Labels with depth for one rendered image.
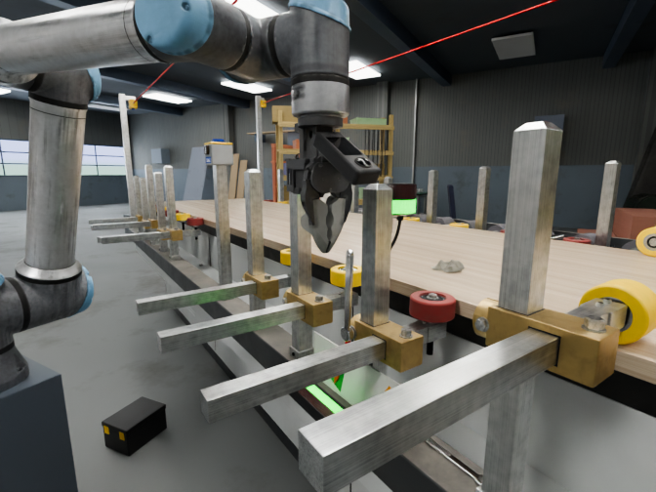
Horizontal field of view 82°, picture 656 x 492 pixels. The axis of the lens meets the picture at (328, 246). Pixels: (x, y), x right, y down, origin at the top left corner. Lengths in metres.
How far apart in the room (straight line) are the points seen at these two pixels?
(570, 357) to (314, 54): 0.49
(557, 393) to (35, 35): 1.02
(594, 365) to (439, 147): 9.35
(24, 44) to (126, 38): 0.25
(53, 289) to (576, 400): 1.20
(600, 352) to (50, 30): 0.85
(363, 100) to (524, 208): 10.14
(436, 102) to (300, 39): 9.30
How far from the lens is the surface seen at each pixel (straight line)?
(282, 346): 0.98
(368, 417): 0.28
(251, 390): 0.52
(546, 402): 0.77
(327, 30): 0.61
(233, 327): 0.76
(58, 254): 1.23
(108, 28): 0.68
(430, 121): 9.84
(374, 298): 0.64
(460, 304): 0.73
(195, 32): 0.56
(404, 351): 0.61
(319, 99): 0.59
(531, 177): 0.45
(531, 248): 0.46
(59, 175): 1.14
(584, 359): 0.45
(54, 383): 1.28
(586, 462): 0.78
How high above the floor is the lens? 1.12
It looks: 11 degrees down
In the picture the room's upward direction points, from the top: straight up
